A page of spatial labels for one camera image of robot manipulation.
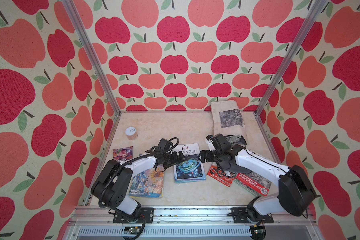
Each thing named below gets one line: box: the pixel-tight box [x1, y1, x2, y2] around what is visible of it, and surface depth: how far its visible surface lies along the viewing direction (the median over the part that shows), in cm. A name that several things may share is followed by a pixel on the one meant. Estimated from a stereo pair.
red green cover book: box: [236, 171, 272, 197], surface depth 84 cm
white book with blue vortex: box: [172, 143, 207, 183], surface depth 92 cm
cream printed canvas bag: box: [210, 100, 248, 140], surface depth 113 cm
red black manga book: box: [207, 165, 237, 187], surface depth 88 cm
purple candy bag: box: [112, 146, 134, 163], surface depth 97 cm
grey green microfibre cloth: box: [224, 134, 249, 146], surface depth 102 cm
